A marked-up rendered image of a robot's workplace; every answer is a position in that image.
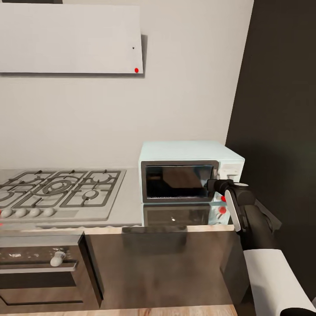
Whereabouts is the microwave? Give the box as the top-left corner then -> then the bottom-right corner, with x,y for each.
138,141 -> 245,203

